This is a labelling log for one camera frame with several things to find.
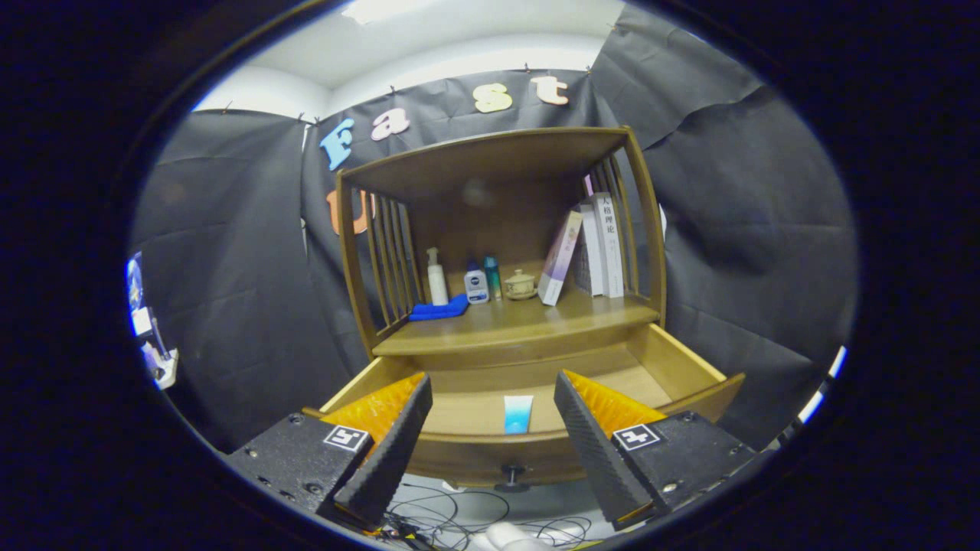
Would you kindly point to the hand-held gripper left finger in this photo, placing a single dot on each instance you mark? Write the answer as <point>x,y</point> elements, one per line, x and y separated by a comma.
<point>387,451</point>

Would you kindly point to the white bottle with blue cap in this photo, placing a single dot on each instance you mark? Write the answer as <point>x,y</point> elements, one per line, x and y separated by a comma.
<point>477,289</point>

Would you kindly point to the teal bottle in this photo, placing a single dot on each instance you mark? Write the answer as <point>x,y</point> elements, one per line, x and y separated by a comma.
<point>494,279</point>

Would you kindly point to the black drawer knob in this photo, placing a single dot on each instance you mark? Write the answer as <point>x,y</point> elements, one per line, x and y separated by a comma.
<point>512,478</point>

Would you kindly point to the blue squeeze tube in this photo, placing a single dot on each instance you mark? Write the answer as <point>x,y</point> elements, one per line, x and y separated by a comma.
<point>518,417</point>

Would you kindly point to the blue folded cloth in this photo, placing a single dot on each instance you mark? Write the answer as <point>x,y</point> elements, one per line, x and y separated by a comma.
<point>436,311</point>

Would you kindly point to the wooden countertop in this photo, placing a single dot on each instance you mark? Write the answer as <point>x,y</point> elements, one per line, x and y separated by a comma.
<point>521,321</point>

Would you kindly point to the purple and white book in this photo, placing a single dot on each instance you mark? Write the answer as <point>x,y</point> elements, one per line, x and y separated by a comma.
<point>559,260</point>

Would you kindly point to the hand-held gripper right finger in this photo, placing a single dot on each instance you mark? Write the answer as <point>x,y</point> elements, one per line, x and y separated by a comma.
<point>597,451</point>

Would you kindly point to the wooden cabinet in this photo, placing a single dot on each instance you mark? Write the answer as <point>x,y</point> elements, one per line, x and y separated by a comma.
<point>490,161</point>

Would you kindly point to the white book with black lettering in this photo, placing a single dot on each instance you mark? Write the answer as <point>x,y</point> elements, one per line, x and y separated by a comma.
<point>611,245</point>

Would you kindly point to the dark patterned book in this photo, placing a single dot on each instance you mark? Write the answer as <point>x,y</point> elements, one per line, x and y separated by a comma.
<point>582,264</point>

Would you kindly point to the plain white book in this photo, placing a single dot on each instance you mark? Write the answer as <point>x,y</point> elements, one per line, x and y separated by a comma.
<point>593,252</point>

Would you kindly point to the beige lidded ceramic teacup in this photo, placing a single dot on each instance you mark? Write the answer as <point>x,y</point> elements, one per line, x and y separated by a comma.
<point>521,286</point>

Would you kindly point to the white pump bottle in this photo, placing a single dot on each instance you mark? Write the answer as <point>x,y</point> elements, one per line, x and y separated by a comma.
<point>438,287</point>

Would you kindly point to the white equipment stand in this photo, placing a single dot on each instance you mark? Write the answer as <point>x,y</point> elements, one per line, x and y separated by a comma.
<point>157,360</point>

